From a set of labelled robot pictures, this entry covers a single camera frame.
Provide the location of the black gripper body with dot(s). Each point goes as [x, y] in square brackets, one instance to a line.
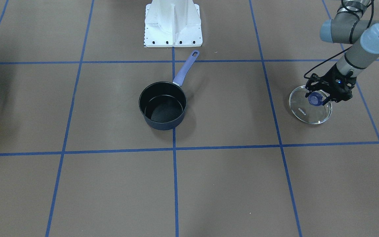
[331, 77]

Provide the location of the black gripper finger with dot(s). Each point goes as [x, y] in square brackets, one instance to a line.
[327, 99]
[314, 83]

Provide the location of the glass pot lid blue knob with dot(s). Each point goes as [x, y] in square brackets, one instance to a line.
[309, 109]

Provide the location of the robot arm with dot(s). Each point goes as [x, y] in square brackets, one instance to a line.
[347, 27]

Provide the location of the blue saucepan with handle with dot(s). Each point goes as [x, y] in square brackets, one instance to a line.
[163, 104]

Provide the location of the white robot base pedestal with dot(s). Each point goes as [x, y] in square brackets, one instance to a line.
[172, 23]

